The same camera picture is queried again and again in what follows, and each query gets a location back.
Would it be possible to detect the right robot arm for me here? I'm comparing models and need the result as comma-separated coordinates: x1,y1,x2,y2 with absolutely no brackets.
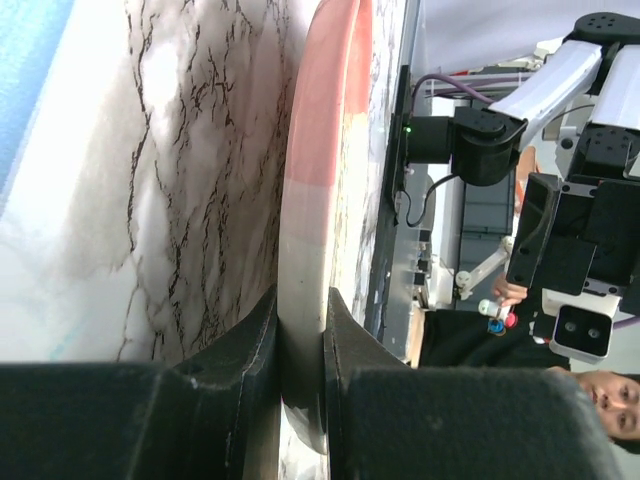
390,12,639,362

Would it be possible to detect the brown rimmed plate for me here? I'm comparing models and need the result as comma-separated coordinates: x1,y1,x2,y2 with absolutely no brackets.
277,1,373,454

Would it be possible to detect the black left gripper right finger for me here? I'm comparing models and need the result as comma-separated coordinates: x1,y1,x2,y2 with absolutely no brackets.
324,289,621,480

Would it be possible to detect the blue grid placemat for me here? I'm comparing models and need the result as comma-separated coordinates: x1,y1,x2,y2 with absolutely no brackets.
1,0,74,209

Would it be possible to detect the person in black clothes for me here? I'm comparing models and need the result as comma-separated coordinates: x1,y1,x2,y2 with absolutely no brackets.
419,275,639,454

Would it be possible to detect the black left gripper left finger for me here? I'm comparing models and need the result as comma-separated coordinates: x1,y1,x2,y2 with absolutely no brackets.
1,290,279,479

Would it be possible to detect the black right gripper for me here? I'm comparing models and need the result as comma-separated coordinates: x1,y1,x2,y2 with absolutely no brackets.
504,172,640,346

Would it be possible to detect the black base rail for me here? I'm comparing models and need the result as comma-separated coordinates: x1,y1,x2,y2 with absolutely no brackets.
382,64,413,227

